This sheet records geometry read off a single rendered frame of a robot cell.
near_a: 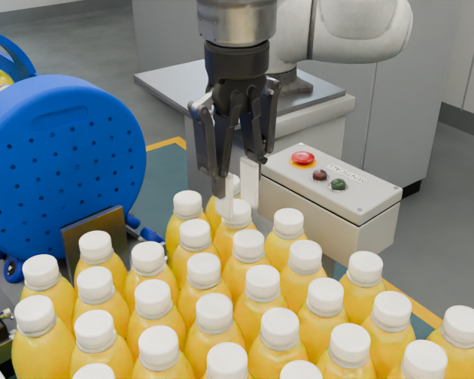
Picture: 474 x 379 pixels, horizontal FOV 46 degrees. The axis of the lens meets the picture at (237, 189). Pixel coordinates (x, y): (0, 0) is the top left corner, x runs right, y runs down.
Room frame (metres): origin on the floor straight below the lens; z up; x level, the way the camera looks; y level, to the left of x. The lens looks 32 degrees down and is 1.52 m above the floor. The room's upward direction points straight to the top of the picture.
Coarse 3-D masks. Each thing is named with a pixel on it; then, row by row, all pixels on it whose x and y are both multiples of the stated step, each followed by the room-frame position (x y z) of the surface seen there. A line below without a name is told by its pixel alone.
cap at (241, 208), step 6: (234, 204) 0.63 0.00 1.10; (240, 204) 0.63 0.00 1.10; (246, 204) 0.63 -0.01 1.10; (234, 210) 0.62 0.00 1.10; (240, 210) 0.62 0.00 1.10; (246, 210) 0.62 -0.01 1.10; (234, 216) 0.61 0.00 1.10; (240, 216) 0.61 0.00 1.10; (246, 216) 0.61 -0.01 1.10; (228, 222) 0.61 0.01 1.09; (234, 222) 0.61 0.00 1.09; (240, 222) 0.61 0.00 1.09; (246, 222) 0.61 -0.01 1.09
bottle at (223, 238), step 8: (224, 224) 0.61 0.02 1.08; (232, 224) 0.61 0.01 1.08; (240, 224) 0.61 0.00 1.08; (248, 224) 0.61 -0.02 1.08; (216, 232) 0.62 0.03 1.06; (224, 232) 0.61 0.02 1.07; (232, 232) 0.61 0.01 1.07; (216, 240) 0.61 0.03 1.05; (224, 240) 0.60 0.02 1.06; (232, 240) 0.60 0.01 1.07; (224, 248) 0.60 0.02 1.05; (232, 248) 0.60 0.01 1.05; (224, 256) 0.60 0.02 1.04; (224, 264) 0.60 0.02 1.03
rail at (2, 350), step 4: (12, 336) 0.51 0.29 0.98; (8, 340) 0.50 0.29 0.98; (12, 340) 0.50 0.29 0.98; (0, 344) 0.49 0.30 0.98; (4, 344) 0.50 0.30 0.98; (8, 344) 0.50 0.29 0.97; (0, 348) 0.49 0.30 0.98; (4, 348) 0.50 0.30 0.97; (8, 348) 0.50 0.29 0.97; (0, 352) 0.49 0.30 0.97; (4, 352) 0.49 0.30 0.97; (8, 352) 0.50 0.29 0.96; (0, 356) 0.49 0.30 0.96; (4, 356) 0.49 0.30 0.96; (8, 356) 0.50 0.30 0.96; (0, 360) 0.49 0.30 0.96; (4, 360) 0.49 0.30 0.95
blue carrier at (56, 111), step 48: (0, 96) 0.72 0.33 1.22; (48, 96) 0.71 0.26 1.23; (96, 96) 0.76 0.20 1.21; (0, 144) 0.66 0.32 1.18; (48, 144) 0.70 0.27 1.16; (96, 144) 0.75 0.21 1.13; (144, 144) 0.81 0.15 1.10; (0, 192) 0.65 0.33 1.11; (48, 192) 0.69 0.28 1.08; (96, 192) 0.74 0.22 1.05; (0, 240) 0.64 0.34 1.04; (48, 240) 0.68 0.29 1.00
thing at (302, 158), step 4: (296, 152) 0.77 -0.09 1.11; (300, 152) 0.77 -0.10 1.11; (304, 152) 0.77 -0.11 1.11; (308, 152) 0.77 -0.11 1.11; (292, 156) 0.75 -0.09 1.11; (296, 156) 0.75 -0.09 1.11; (300, 156) 0.75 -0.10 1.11; (304, 156) 0.75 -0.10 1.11; (308, 156) 0.75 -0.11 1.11; (312, 156) 0.75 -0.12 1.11; (296, 160) 0.74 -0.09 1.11; (300, 160) 0.74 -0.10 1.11; (304, 160) 0.74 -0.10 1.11; (308, 160) 0.74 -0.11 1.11; (312, 160) 0.74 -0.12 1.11; (300, 164) 0.75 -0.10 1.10; (304, 164) 0.75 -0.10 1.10
